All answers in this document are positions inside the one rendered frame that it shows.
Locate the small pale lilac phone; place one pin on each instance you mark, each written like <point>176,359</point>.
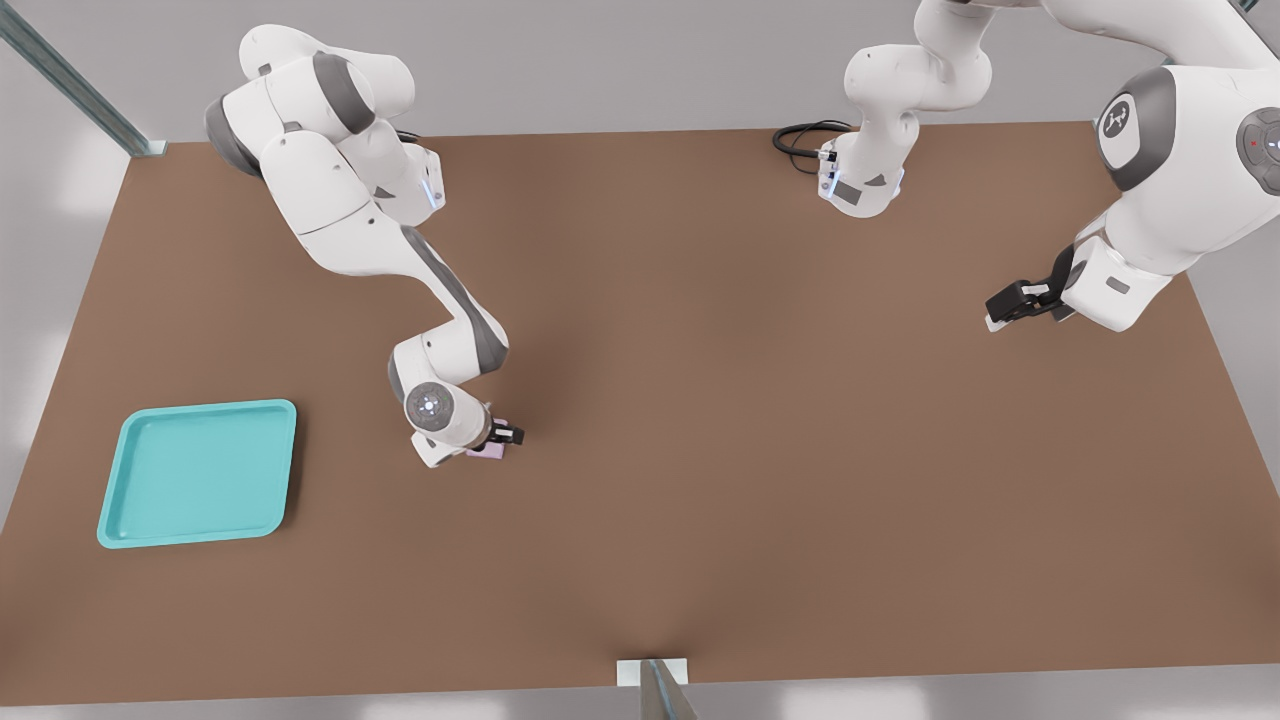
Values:
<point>487,452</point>

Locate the pale blue-green tray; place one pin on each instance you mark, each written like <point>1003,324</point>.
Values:
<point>200,475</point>

